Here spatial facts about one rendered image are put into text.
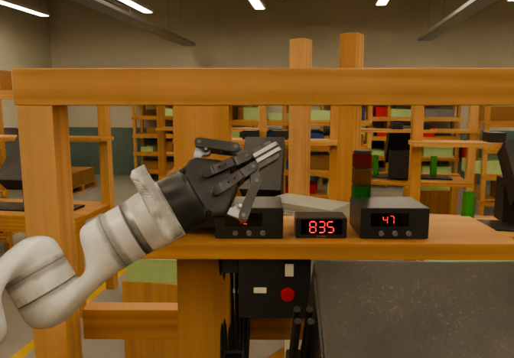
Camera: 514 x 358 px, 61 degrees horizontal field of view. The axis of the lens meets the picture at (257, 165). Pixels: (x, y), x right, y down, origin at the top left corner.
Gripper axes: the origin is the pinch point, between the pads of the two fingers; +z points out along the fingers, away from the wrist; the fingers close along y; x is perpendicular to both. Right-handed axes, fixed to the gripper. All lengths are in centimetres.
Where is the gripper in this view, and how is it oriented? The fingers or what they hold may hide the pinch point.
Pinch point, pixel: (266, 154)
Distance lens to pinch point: 57.9
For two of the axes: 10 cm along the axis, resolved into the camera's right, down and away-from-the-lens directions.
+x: 0.7, -2.9, -9.6
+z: 8.5, -4.8, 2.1
